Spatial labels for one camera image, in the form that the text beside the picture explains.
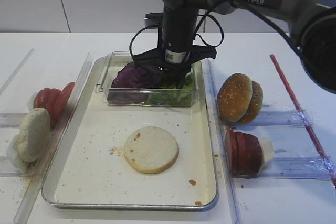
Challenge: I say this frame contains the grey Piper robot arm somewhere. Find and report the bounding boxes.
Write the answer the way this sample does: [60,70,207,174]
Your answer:
[132,0,335,93]

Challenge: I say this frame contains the clear acrylic side bar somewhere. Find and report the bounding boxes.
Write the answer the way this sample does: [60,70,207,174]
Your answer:
[13,53,93,224]

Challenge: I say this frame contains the green lettuce in box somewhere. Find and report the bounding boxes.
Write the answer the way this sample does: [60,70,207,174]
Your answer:
[144,70,197,107]

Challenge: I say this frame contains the clear bun lane rail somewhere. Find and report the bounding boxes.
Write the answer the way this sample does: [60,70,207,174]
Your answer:
[253,110,312,127]

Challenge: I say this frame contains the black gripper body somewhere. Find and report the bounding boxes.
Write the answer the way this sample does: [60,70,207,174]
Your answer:
[132,45,217,67]

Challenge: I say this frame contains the white patty pusher block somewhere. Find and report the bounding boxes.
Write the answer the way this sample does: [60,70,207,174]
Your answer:
[259,138,275,168]

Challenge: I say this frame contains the red straw strip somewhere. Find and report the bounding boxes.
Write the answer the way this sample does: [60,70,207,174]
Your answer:
[269,54,335,188]

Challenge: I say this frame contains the metal baking tray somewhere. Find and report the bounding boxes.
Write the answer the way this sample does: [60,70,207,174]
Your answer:
[41,55,218,211]

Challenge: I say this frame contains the white bread bun slice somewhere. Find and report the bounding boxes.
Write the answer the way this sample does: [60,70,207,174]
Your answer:
[12,108,50,163]

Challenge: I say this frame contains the thin clear acrylic strip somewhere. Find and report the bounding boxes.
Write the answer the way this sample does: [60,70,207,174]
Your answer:
[0,48,35,95]

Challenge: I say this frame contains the clear acrylic tomato rail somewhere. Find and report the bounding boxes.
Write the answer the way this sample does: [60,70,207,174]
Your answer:
[0,113,27,128]

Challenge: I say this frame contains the purple cabbage leaves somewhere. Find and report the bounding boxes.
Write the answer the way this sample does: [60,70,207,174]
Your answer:
[107,62,161,105]

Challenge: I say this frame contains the red tomato slices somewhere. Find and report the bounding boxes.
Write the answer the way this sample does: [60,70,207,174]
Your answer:
[33,82,75,129]

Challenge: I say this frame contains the clear patty lane rail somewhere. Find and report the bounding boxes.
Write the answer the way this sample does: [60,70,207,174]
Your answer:
[259,156,335,180]

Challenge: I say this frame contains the clear right acrylic bar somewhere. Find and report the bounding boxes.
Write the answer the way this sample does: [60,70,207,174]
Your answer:
[205,59,241,224]

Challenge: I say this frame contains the sesame burger bun top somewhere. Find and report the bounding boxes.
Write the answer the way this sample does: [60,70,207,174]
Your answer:
[217,73,253,123]

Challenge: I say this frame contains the clear plastic vegetable box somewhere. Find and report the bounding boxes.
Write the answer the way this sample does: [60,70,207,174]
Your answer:
[95,51,202,108]

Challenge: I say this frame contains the dark red meat patties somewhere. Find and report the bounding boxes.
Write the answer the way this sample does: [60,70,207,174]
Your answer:
[225,129,264,176]

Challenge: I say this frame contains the clear acrylic lane rail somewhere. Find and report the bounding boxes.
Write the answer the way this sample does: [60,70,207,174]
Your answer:
[0,156,31,177]

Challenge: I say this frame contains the round bottom bun slice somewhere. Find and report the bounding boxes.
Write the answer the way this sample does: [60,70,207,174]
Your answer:
[123,126,179,174]

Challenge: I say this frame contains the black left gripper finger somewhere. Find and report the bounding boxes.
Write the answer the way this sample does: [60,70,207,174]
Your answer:
[176,68,190,88]

